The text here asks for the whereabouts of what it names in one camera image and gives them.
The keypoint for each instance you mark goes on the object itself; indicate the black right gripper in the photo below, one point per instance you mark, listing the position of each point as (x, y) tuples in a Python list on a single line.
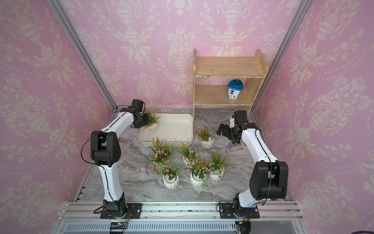
[(220, 129)]

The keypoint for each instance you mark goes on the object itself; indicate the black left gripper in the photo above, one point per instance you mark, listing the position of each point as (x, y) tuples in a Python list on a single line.
[(146, 121)]

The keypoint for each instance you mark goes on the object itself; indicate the orange flower white pot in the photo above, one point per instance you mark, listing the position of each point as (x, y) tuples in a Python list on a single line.
[(153, 120)]

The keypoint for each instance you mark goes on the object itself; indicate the red flower white pot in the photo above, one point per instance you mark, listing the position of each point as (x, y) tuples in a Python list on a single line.
[(206, 137)]

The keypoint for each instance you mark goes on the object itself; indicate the pink flower twine pot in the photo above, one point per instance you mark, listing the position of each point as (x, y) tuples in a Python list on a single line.
[(161, 154)]

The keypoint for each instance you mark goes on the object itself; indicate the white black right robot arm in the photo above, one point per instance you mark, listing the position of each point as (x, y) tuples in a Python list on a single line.
[(269, 177)]

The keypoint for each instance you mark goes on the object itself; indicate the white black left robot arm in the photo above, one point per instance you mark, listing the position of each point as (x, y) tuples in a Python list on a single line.
[(106, 152)]

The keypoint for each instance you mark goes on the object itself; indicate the cream plastic storage box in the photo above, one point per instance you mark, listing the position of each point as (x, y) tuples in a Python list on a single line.
[(175, 129)]

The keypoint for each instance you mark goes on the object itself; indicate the blue lid white cup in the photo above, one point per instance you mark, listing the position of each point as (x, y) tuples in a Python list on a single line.
[(234, 88)]

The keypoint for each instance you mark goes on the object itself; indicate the red pink flower pot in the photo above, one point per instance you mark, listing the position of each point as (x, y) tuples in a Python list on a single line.
[(190, 156)]

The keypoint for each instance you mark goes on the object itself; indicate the red flower front pot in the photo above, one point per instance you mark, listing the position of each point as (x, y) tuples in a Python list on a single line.
[(198, 170)]

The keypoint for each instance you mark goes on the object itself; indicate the pink flower front pot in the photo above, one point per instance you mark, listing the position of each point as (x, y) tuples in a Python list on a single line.
[(170, 175)]

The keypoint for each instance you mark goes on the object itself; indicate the wooden two-tier shelf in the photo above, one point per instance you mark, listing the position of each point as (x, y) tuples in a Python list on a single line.
[(251, 70)]

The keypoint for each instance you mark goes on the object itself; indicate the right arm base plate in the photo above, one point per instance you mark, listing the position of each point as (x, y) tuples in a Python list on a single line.
[(230, 211)]

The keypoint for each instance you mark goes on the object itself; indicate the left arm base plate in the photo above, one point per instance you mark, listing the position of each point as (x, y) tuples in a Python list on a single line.
[(129, 211)]

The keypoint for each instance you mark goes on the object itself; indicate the aluminium front rail frame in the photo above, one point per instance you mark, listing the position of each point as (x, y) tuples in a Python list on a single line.
[(181, 217)]

